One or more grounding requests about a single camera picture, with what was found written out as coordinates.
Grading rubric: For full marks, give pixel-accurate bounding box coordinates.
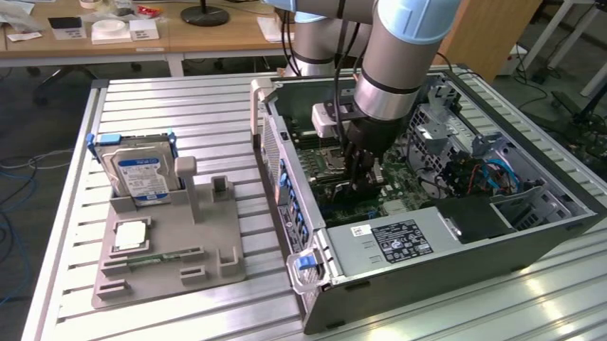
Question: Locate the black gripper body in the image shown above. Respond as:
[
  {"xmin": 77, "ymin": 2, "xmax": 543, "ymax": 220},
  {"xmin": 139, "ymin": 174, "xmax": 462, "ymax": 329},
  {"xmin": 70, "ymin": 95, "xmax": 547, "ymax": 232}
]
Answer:
[{"xmin": 345, "ymin": 117, "xmax": 398, "ymax": 155}]

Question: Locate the black graphics card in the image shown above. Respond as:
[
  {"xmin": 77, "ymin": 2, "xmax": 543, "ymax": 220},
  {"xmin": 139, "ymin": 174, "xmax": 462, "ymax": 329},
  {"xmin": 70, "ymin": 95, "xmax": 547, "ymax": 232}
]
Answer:
[{"xmin": 330, "ymin": 180, "xmax": 366, "ymax": 205}]

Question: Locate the metal CPU socket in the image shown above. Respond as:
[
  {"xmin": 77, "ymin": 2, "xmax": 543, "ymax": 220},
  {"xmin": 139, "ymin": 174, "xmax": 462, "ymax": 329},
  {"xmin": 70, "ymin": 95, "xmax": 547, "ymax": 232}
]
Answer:
[{"xmin": 321, "ymin": 145, "xmax": 350, "ymax": 173}]

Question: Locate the green motherboard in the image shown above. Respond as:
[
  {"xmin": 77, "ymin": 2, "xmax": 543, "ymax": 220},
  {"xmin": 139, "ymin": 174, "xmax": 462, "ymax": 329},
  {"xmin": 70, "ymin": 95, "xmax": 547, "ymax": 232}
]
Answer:
[{"xmin": 285, "ymin": 119, "xmax": 431, "ymax": 228}]

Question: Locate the black installed RAM stick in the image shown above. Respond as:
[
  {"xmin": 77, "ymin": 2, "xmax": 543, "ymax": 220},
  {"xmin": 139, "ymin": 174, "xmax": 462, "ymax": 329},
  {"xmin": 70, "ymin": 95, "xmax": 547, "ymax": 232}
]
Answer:
[{"xmin": 314, "ymin": 173, "xmax": 350, "ymax": 190}]

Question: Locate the metal disk bay cage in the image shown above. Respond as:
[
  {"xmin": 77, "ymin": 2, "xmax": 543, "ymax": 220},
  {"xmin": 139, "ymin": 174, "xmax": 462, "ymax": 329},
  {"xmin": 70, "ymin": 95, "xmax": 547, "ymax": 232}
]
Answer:
[
  {"xmin": 406, "ymin": 102, "xmax": 475, "ymax": 171},
  {"xmin": 487, "ymin": 177, "xmax": 587, "ymax": 234}
]

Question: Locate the grey power supply unit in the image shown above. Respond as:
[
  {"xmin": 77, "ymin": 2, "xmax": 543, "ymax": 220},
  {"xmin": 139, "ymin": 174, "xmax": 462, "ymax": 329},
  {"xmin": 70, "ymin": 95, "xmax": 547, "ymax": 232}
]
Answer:
[{"xmin": 326, "ymin": 207, "xmax": 465, "ymax": 278}]

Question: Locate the open black PC case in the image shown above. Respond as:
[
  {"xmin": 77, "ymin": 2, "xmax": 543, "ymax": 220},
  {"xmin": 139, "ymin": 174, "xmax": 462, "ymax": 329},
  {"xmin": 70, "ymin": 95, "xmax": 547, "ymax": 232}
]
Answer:
[{"xmin": 250, "ymin": 63, "xmax": 607, "ymax": 337}]

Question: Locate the white paper stack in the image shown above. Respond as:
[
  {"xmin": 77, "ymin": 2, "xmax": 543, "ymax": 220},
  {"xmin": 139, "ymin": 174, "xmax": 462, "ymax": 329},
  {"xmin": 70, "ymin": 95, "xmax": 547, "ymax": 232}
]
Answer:
[{"xmin": 258, "ymin": 16, "xmax": 297, "ymax": 43}]

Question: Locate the wooden cabinet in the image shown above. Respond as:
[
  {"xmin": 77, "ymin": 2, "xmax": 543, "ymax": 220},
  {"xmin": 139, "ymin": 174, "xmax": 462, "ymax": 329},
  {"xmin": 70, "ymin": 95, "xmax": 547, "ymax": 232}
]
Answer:
[{"xmin": 434, "ymin": 0, "xmax": 545, "ymax": 83}]

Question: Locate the black round lamp base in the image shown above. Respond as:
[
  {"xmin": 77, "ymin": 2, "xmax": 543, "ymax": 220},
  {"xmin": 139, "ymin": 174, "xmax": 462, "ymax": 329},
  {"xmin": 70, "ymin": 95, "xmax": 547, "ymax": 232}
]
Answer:
[{"xmin": 179, "ymin": 0, "xmax": 231, "ymax": 28}]

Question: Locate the green RAM stick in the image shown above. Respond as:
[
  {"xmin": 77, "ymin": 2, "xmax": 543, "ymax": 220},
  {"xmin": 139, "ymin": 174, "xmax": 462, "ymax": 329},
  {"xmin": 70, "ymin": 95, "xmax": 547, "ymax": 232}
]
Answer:
[{"xmin": 127, "ymin": 248, "xmax": 197, "ymax": 268}]

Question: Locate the silver CPU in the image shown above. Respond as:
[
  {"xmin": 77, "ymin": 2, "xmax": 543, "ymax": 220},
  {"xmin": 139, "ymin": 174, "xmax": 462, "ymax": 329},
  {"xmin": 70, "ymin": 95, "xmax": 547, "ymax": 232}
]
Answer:
[{"xmin": 115, "ymin": 222, "xmax": 150, "ymax": 250}]

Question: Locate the grey parts rack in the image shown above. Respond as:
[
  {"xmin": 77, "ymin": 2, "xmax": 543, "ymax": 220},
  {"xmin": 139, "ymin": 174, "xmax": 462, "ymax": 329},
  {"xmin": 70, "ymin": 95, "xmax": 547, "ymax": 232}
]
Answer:
[{"xmin": 93, "ymin": 155, "xmax": 249, "ymax": 310}]

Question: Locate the small white labelled box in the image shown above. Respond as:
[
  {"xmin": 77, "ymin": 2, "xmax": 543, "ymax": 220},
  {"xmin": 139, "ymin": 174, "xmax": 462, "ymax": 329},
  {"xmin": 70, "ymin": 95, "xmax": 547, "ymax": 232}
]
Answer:
[{"xmin": 127, "ymin": 19, "xmax": 161, "ymax": 42}]

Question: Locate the white box with tape roll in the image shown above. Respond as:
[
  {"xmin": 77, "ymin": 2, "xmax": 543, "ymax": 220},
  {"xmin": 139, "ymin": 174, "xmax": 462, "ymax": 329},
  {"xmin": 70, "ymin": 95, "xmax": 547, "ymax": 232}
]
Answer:
[{"xmin": 91, "ymin": 19, "xmax": 134, "ymax": 45}]

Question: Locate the wooden desk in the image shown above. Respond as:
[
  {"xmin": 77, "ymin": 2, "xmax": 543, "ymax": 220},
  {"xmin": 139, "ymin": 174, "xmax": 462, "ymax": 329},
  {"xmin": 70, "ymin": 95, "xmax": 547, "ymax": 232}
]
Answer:
[{"xmin": 0, "ymin": 0, "xmax": 429, "ymax": 68}]

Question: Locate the black office chair base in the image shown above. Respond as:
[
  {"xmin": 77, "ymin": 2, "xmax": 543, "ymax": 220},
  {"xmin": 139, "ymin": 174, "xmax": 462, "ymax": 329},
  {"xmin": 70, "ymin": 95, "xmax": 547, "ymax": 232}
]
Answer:
[{"xmin": 29, "ymin": 65, "xmax": 101, "ymax": 106}]

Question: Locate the white box with black label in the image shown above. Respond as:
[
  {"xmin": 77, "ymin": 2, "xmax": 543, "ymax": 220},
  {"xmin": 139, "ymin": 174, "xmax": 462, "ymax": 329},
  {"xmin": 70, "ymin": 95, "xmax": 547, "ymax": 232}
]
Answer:
[{"xmin": 47, "ymin": 16, "xmax": 87, "ymax": 40}]

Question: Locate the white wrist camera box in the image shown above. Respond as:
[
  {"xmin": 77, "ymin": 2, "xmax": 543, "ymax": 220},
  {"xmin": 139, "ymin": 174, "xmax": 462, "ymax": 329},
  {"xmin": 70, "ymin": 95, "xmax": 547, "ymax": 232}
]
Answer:
[{"xmin": 310, "ymin": 102, "xmax": 355, "ymax": 138}]

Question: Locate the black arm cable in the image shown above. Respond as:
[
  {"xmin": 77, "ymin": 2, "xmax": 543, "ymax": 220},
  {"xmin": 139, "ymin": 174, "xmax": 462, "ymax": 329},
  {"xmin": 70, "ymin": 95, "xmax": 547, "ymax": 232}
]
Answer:
[{"xmin": 279, "ymin": 10, "xmax": 363, "ymax": 146}]

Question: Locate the red wire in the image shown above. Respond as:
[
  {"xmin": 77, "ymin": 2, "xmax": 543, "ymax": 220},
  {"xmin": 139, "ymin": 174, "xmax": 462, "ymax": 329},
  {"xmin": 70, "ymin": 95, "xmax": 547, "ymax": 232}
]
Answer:
[{"xmin": 465, "ymin": 159, "xmax": 481, "ymax": 195}]

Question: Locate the black cable behind case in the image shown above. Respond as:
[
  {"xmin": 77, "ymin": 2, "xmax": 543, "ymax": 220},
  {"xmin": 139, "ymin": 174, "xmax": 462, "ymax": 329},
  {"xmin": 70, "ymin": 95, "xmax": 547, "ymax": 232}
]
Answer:
[{"xmin": 434, "ymin": 51, "xmax": 481, "ymax": 77}]

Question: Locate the blue wire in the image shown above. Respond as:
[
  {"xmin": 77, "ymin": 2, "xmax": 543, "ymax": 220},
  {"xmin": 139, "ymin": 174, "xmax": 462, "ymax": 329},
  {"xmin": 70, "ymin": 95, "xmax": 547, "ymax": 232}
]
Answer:
[{"xmin": 477, "ymin": 158, "xmax": 523, "ymax": 195}]

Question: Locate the hard disk with blue bracket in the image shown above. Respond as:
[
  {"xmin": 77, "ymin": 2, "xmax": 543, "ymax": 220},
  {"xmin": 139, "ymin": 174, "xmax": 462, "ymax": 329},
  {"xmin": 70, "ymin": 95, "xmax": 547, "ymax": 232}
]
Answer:
[{"xmin": 87, "ymin": 130, "xmax": 181, "ymax": 210}]

